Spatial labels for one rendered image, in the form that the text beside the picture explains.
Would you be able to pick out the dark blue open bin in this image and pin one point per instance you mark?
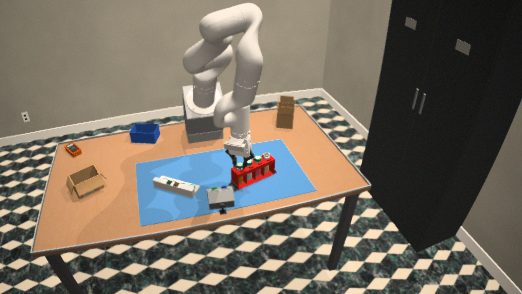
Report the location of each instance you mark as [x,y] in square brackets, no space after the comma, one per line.
[144,133]

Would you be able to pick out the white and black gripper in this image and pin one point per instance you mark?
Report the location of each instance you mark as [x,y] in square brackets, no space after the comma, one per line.
[244,154]

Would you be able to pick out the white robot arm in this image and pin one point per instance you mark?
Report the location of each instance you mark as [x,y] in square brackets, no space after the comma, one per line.
[214,28]

